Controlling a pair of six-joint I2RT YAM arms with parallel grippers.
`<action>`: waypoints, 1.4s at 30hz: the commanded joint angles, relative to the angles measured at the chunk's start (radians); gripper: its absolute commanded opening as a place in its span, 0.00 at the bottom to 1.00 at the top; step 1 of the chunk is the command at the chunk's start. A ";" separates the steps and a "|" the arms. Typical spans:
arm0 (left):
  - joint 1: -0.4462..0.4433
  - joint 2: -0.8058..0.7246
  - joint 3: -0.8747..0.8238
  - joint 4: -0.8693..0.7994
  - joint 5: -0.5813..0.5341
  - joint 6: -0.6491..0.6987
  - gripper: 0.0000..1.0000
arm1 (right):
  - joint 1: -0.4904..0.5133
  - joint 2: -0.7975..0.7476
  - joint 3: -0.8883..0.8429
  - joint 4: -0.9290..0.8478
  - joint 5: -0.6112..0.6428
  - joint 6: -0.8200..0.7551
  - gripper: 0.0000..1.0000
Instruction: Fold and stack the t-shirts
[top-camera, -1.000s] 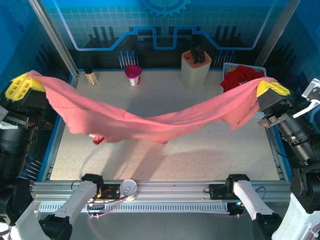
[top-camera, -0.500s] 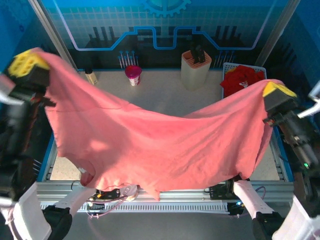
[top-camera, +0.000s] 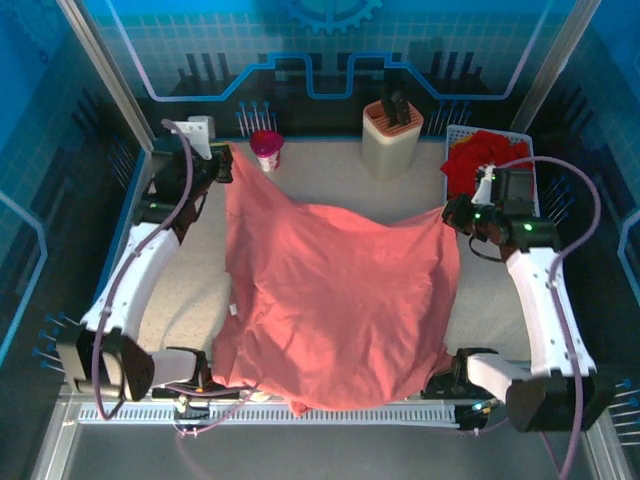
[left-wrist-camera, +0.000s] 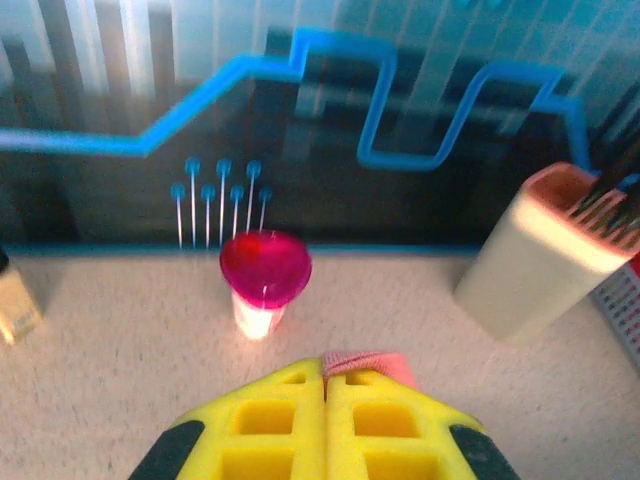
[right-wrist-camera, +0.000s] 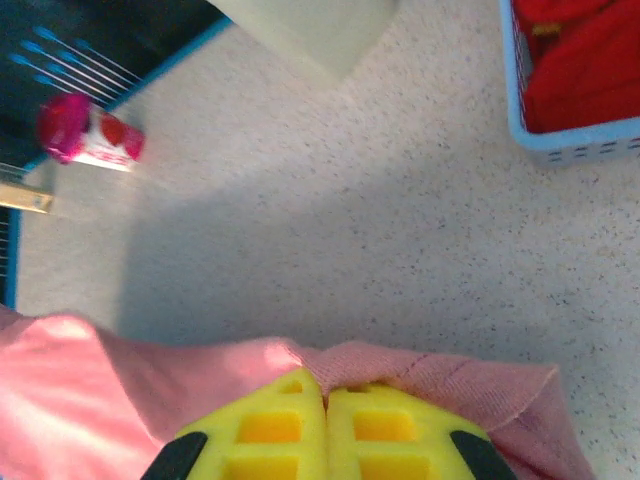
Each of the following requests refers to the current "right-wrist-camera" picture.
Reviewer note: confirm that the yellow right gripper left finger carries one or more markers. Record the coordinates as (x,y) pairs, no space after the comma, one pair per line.
(270,430)

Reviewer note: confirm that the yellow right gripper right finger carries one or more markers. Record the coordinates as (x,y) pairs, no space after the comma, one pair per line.
(395,430)

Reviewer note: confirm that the pink t-shirt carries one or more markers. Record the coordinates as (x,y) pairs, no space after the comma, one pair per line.
(100,400)

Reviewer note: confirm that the white plastic basket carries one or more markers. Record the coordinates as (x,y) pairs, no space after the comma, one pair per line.
(570,145)

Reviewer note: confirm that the cup with pink lid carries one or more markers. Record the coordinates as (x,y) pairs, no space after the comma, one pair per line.
(95,135)

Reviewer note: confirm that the red t-shirt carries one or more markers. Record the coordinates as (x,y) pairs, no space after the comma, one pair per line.
(585,80)

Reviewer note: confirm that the cream knife block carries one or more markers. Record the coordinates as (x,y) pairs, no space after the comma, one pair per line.
(320,30)

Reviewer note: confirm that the yellow t-shirt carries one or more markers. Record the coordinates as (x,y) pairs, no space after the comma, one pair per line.
(546,29)

